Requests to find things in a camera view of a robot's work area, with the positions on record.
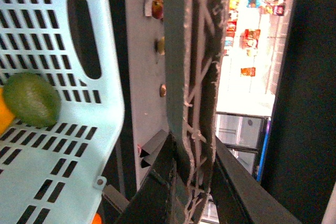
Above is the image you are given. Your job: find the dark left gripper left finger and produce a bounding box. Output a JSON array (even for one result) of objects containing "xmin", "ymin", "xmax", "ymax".
[{"xmin": 115, "ymin": 134, "xmax": 176, "ymax": 223}]

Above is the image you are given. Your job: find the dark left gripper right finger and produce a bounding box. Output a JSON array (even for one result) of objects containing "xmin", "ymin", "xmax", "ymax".
[{"xmin": 212, "ymin": 138, "xmax": 301, "ymax": 223}]

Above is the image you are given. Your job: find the yellow mango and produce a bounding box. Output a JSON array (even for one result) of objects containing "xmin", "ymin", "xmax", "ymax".
[{"xmin": 0, "ymin": 88, "xmax": 15, "ymax": 134}]

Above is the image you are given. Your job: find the light blue plastic basket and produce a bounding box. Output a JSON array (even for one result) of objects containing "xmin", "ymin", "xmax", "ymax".
[{"xmin": 0, "ymin": 0, "xmax": 232, "ymax": 224}]

